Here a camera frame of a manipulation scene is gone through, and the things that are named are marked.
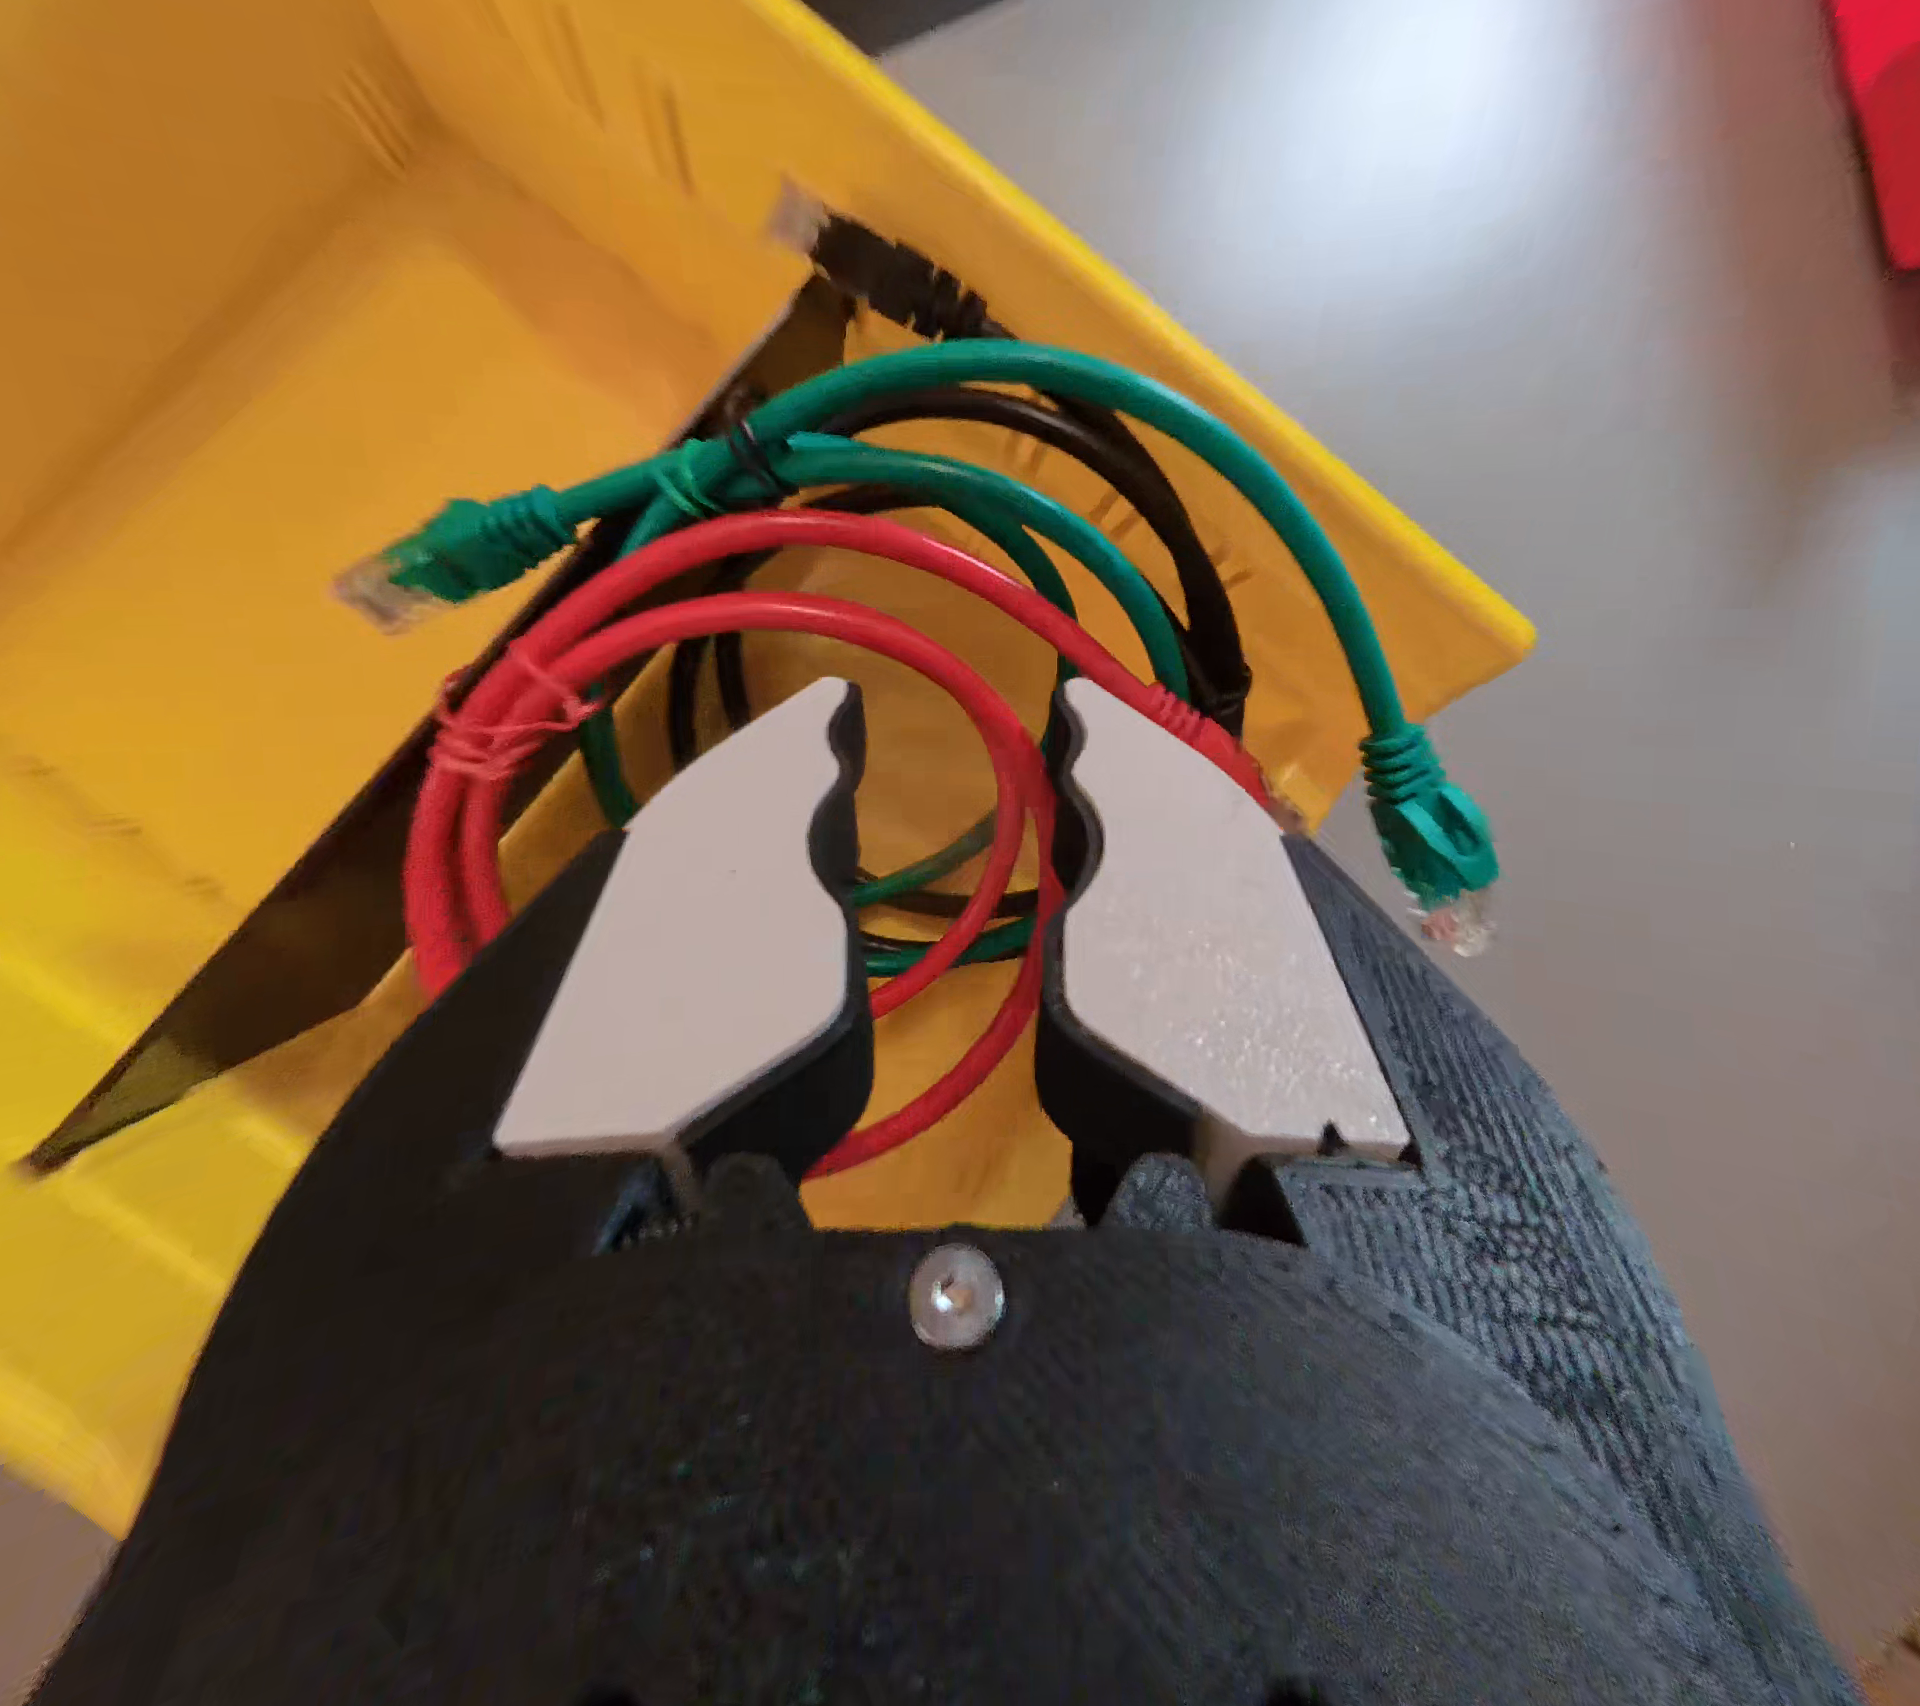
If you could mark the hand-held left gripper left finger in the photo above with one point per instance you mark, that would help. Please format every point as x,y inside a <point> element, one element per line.
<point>704,926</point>

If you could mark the black bin divider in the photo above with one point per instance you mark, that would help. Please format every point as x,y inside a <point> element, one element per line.
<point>270,987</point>

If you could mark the red plastic bin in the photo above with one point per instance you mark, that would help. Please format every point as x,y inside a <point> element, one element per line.
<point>1868,10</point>

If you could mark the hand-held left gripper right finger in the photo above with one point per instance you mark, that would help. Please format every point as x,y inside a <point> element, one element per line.
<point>1215,956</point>

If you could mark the yellow plastic bin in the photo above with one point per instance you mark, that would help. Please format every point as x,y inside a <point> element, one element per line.
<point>225,386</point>

